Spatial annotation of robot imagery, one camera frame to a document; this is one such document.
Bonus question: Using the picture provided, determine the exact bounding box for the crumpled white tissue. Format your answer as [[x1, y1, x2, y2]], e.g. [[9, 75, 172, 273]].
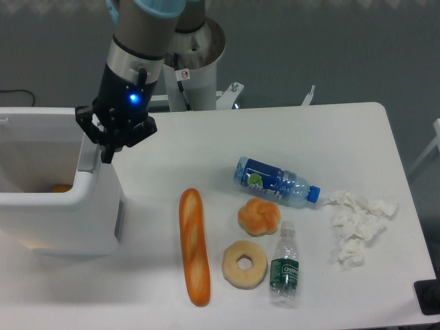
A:
[[322, 190, 399, 271]]

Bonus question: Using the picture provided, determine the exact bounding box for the pale ring doughnut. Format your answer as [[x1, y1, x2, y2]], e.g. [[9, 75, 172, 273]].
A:
[[221, 240, 267, 289]]

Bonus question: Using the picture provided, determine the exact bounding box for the orange item inside bin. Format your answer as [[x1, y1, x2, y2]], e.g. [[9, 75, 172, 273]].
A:
[[50, 184, 72, 193]]

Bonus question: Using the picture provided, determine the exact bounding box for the long orange baguette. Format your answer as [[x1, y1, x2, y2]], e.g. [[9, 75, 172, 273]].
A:
[[179, 188, 210, 307]]

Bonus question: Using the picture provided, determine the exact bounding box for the black device at edge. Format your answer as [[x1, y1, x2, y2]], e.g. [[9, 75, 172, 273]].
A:
[[414, 279, 439, 316]]

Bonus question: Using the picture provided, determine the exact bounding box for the braided orange bun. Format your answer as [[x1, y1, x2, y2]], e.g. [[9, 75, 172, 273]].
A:
[[237, 198, 281, 237]]

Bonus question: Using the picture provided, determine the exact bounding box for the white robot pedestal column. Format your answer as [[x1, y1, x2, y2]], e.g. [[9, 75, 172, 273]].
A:
[[163, 17, 226, 112]]

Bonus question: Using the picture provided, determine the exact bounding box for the white metal base frame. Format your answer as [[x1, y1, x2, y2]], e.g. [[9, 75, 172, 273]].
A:
[[150, 82, 316, 112]]

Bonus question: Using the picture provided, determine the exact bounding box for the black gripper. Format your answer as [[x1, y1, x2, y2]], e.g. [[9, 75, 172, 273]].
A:
[[74, 65, 157, 164]]

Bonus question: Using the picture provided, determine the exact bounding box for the green-label water bottle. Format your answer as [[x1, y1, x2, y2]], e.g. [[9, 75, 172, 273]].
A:
[[269, 221, 300, 307]]

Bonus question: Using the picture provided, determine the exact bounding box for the black floor cable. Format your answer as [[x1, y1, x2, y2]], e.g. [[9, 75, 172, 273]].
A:
[[0, 89, 36, 108]]

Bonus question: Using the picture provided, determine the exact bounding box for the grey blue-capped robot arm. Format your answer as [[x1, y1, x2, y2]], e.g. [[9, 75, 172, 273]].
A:
[[75, 1, 206, 164]]

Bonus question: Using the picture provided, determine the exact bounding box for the white plastic trash can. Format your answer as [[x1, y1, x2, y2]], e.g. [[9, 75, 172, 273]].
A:
[[1, 107, 124, 255]]

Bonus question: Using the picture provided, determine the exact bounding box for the blue-label drink bottle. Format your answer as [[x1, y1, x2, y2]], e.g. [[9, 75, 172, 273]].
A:
[[233, 157, 320, 208]]

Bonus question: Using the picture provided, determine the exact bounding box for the black pedestal cable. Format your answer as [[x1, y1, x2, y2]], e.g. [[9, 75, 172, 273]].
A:
[[173, 53, 193, 111]]

